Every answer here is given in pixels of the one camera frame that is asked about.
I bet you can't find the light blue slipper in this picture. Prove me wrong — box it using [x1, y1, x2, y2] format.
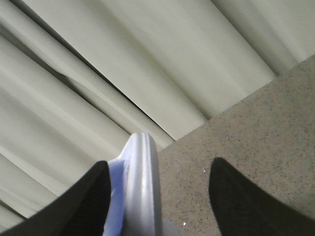
[103, 133, 181, 236]

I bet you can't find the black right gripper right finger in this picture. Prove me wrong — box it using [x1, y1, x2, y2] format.
[209, 157, 315, 236]

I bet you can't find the grey-green curtain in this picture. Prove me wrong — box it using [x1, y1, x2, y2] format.
[0, 0, 315, 233]

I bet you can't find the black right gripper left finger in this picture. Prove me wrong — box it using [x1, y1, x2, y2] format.
[2, 161, 111, 236]

